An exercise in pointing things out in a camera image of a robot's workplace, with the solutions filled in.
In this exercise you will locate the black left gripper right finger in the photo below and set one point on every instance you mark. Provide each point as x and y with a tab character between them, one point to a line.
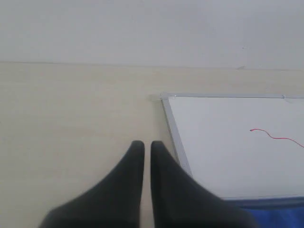
178	201

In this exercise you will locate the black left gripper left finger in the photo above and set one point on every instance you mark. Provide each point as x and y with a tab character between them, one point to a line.
114	202

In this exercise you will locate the blue cloth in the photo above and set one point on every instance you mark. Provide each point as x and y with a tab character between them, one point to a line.
278	218

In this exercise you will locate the white board with metal frame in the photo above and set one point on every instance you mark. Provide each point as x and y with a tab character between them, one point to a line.
248	149

